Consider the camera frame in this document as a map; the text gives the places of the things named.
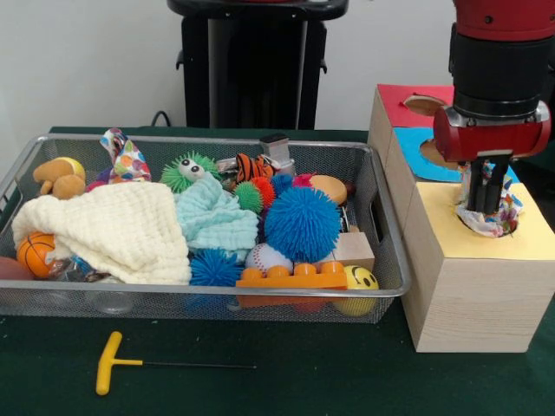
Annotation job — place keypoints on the green spiky ball with eyes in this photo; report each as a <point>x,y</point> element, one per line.
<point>175,180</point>

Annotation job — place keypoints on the large blue spiky ball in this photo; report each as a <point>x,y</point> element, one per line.
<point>301,225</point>

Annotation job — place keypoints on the brown plush toy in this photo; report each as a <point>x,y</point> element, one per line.
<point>60,177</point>

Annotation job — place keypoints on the cream waffle cloth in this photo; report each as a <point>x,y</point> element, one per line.
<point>108,225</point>

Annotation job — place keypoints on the orange toy building brick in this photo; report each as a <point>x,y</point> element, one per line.
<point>290,281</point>

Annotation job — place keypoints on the small blue spiky ball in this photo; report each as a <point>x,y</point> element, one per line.
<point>214,268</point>

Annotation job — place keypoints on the multicolour print cloth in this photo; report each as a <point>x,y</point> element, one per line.
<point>485,225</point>

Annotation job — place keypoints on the polka dot cloth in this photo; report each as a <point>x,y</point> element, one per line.
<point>130,167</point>

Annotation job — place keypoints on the shallow silver mesh bin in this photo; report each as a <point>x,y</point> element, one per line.
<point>130,308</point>

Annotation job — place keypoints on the yellow smiley face ball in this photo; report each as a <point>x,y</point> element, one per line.
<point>362,281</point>

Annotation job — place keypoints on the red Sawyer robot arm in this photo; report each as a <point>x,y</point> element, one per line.
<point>498,56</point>

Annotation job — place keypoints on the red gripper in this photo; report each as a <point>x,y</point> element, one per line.
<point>490,141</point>

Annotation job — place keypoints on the light blue waffle cloth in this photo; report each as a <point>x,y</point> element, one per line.
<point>212,216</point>

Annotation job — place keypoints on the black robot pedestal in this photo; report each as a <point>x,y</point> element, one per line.
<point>243,65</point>

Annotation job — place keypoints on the dark green table cloth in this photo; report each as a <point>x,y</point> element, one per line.
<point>303,381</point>

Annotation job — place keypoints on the wooden box with three holes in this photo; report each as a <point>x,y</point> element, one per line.
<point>477,303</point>

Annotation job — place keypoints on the white baseball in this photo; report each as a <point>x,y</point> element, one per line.
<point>264,260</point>

